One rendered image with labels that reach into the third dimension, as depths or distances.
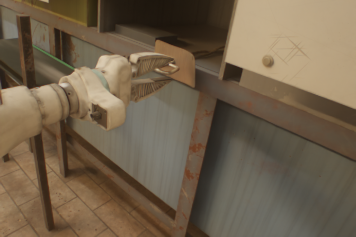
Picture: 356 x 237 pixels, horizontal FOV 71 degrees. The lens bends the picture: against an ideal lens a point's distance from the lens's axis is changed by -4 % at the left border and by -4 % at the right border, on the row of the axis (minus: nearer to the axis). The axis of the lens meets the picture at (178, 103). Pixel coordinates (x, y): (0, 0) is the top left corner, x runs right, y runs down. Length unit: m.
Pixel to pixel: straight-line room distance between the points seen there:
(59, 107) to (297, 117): 0.43
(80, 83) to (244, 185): 0.52
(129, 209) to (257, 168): 0.83
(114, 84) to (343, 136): 0.41
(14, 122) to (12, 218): 1.09
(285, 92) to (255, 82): 0.06
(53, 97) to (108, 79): 0.10
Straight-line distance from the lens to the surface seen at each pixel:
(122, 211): 1.38
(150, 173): 1.00
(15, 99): 0.38
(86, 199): 1.44
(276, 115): 0.57
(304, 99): 0.54
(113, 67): 0.45
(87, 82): 0.41
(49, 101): 0.40
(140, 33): 0.81
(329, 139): 0.56
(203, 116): 0.66
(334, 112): 0.54
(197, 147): 0.71
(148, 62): 0.52
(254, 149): 0.69
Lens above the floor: 1.05
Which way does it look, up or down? 26 degrees down
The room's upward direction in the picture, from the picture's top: 9 degrees clockwise
